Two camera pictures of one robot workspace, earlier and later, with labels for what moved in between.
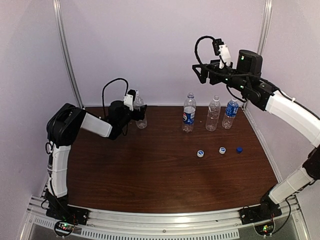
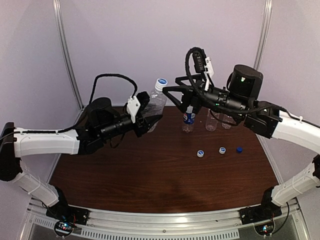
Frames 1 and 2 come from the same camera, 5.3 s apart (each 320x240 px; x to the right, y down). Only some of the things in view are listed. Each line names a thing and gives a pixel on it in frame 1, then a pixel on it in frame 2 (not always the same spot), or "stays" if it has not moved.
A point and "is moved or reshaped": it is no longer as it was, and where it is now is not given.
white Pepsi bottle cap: (200, 153) stays
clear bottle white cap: (213, 114) stays
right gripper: (210, 74) → (191, 94)
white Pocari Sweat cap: (222, 150) stays
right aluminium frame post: (266, 17) stays
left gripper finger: (143, 109) → (152, 119)
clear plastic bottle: (138, 101) is moved or reshaped
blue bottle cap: (239, 149) stays
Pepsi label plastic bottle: (189, 113) stays
